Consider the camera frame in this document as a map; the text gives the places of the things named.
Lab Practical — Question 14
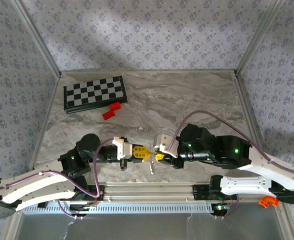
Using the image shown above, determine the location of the silver keyring with keys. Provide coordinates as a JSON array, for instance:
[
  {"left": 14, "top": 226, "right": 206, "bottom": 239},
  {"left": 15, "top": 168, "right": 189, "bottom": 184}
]
[{"left": 146, "top": 143, "right": 157, "bottom": 175}]

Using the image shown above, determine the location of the black and grey chessboard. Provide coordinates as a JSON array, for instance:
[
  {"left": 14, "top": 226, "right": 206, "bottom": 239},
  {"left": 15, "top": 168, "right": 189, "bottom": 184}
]
[{"left": 63, "top": 75, "right": 128, "bottom": 115}]

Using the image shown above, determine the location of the orange pipe clamp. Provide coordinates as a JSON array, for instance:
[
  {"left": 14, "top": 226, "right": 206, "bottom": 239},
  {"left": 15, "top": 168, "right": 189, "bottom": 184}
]
[{"left": 258, "top": 196, "right": 279, "bottom": 209}]

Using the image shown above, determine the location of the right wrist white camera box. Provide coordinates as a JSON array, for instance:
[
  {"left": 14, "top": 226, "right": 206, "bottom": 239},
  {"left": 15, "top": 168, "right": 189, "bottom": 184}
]
[{"left": 153, "top": 133, "right": 180, "bottom": 160}]

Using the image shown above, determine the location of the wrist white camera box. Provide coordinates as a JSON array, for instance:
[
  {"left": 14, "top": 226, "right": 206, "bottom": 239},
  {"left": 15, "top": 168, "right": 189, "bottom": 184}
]
[
  {"left": 153, "top": 133, "right": 180, "bottom": 160},
  {"left": 111, "top": 136, "right": 134, "bottom": 161}
]

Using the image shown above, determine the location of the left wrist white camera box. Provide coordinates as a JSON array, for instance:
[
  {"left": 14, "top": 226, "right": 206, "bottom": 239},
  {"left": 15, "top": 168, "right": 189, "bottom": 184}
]
[{"left": 111, "top": 136, "right": 134, "bottom": 161}]

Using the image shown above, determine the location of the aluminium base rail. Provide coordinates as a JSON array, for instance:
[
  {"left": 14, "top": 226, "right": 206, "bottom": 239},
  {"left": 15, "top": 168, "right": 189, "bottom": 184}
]
[{"left": 16, "top": 182, "right": 286, "bottom": 204}]

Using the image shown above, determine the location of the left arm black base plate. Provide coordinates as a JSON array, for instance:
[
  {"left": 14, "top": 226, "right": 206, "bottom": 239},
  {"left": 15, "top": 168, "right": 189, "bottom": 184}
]
[{"left": 74, "top": 184, "right": 105, "bottom": 201}]

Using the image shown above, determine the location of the aluminium table side rail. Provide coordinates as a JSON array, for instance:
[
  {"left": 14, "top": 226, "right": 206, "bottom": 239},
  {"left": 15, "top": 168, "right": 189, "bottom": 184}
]
[
  {"left": 233, "top": 72, "right": 279, "bottom": 183},
  {"left": 24, "top": 73, "right": 62, "bottom": 183}
]

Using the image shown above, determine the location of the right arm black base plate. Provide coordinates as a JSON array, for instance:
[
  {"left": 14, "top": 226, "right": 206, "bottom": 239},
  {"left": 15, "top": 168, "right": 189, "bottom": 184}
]
[{"left": 192, "top": 184, "right": 238, "bottom": 201}]

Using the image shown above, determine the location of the grey slotted cable duct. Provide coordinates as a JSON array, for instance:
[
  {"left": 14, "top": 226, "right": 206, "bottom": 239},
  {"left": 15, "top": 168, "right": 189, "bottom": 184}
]
[{"left": 24, "top": 202, "right": 212, "bottom": 215}]

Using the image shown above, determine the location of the aluminium table back rail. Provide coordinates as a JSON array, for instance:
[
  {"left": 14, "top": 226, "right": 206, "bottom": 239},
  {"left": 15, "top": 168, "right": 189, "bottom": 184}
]
[{"left": 61, "top": 70, "right": 236, "bottom": 75}]

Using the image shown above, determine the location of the aluminium frame post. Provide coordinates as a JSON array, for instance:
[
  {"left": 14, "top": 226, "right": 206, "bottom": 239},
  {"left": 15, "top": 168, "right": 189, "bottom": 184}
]
[
  {"left": 235, "top": 0, "right": 286, "bottom": 76},
  {"left": 11, "top": 0, "right": 62, "bottom": 77}
]

